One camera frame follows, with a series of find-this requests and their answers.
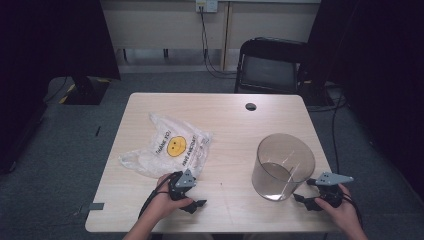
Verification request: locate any grey floor plate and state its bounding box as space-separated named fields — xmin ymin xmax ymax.
xmin=44 ymin=75 xmax=78 ymax=105

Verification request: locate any person's left hand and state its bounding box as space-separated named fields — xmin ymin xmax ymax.
xmin=146 ymin=172 xmax=195 ymax=224

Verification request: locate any thin black floor cable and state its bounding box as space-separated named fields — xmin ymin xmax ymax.
xmin=44 ymin=76 xmax=70 ymax=104

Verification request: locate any black folding chair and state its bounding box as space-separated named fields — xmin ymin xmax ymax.
xmin=233 ymin=36 xmax=310 ymax=95

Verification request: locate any large black curtain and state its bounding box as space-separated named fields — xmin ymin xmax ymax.
xmin=0 ymin=0 xmax=122 ymax=175
xmin=307 ymin=0 xmax=424 ymax=201

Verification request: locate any black wall outlet cable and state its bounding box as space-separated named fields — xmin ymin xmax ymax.
xmin=198 ymin=5 xmax=238 ymax=80

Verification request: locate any right hand-held gripper black cable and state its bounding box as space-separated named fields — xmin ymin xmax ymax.
xmin=339 ymin=190 xmax=365 ymax=231

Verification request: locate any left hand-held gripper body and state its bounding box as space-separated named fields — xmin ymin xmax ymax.
xmin=167 ymin=168 xmax=197 ymax=202

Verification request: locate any hand-held gripper black cable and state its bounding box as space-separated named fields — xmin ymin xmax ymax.
xmin=339 ymin=190 xmax=365 ymax=231
xmin=137 ymin=171 xmax=184 ymax=220

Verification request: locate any left hand-held gripper black cable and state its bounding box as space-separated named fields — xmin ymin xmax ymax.
xmin=137 ymin=171 xmax=184 ymax=220

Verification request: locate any white wall outlet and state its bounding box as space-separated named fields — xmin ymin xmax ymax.
xmin=195 ymin=0 xmax=220 ymax=14

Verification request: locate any clear smiley face plastic bag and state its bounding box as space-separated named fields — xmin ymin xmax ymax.
xmin=118 ymin=112 xmax=214 ymax=179

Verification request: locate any person's right hand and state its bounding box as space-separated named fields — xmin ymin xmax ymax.
xmin=314 ymin=183 xmax=360 ymax=232

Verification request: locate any black stand base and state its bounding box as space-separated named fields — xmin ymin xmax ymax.
xmin=63 ymin=75 xmax=112 ymax=106

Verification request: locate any black floor box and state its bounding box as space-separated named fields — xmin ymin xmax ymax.
xmin=299 ymin=79 xmax=336 ymax=108

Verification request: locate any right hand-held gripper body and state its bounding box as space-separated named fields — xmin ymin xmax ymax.
xmin=314 ymin=171 xmax=355 ymax=208

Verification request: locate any yellow floor tape strip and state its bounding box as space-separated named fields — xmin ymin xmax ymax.
xmin=58 ymin=83 xmax=77 ymax=105

